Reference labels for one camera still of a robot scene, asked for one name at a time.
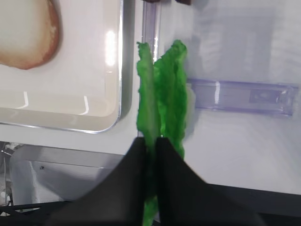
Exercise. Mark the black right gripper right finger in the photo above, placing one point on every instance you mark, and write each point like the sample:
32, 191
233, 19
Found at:
185, 199

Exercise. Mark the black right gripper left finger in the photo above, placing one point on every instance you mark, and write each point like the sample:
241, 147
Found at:
117, 201

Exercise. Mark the green lettuce leaf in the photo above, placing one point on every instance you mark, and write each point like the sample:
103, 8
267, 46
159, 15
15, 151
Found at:
148, 123
171, 94

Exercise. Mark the bread slice on tray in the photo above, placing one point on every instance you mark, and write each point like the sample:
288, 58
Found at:
29, 32

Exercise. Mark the brown meat patty front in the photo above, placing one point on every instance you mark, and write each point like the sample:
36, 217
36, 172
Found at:
186, 2

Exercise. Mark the clear acrylic food rack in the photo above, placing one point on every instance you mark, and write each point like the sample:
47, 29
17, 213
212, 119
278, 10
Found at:
244, 66

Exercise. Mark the white rectangular tray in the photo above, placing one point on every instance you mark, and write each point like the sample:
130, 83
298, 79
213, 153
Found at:
79, 88

